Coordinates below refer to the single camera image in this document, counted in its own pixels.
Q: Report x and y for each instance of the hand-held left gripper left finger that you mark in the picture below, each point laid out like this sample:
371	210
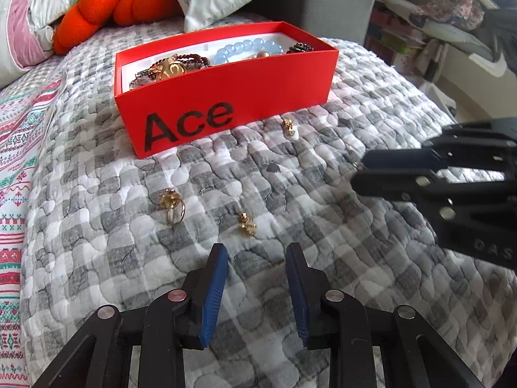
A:
212	291

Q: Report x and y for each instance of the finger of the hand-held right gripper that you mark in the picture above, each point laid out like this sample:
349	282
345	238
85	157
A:
387	184
396	159

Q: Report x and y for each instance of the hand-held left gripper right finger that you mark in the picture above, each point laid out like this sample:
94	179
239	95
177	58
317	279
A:
299	291

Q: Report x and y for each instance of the gold knot earring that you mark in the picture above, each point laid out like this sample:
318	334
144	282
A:
247	223

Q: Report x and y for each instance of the gold pearl earring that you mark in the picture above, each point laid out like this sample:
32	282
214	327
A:
289	127

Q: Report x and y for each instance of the black flower ornament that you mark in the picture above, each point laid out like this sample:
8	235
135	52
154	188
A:
301	47

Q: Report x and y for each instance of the red cardboard box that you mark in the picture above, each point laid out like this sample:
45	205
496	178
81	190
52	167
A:
242	101

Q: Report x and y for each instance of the small clear bead bag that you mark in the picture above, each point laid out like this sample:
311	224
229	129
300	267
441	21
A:
140	82

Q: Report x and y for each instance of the black and white object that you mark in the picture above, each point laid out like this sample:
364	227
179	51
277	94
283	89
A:
501	44

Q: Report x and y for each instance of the floral cloth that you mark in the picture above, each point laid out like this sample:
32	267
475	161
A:
448	4

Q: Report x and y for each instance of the grey upholstered headboard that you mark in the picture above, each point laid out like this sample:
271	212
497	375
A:
323	4

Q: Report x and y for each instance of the striped patterned bed sheet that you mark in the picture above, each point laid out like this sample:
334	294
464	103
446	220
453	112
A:
16	210

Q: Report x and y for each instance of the orange knot cushion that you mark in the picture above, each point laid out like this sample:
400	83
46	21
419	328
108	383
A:
109	8

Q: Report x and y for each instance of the pink trimmed pillow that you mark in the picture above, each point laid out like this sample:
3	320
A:
20	20

